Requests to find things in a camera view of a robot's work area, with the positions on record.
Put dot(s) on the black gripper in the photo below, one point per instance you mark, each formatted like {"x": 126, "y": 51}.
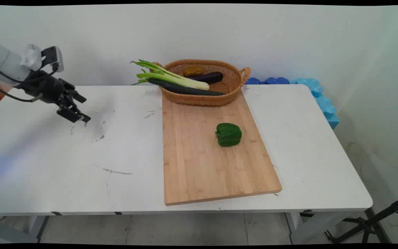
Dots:
{"x": 45, "y": 88}

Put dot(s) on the brown potato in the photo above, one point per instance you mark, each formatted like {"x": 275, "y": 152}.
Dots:
{"x": 192, "y": 71}

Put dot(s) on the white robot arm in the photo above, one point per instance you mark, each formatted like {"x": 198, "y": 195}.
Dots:
{"x": 5, "y": 62}

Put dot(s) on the green celery stalk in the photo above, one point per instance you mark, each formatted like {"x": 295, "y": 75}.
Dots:
{"x": 171, "y": 77}

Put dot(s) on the dark green cucumber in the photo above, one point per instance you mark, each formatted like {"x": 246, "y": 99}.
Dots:
{"x": 181, "y": 89}

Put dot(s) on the wooden cutting board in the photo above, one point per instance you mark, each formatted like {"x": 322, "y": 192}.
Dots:
{"x": 199, "y": 162}

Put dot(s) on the purple eggplant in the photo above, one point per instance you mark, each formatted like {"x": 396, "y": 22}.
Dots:
{"x": 211, "y": 77}

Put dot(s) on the green bell pepper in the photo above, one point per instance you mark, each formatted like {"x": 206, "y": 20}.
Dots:
{"x": 228, "y": 135}

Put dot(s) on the woven wicker basket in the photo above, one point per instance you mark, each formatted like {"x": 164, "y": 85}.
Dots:
{"x": 231, "y": 81}

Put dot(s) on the light blue foam mat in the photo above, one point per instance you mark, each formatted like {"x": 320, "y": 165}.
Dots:
{"x": 325, "y": 103}

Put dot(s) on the white table leg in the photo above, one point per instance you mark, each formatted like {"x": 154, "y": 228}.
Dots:
{"x": 309, "y": 228}

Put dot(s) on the black tripod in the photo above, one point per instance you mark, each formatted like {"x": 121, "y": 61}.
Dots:
{"x": 368, "y": 223}

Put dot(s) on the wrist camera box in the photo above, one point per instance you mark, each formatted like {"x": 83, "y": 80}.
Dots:
{"x": 54, "y": 55}

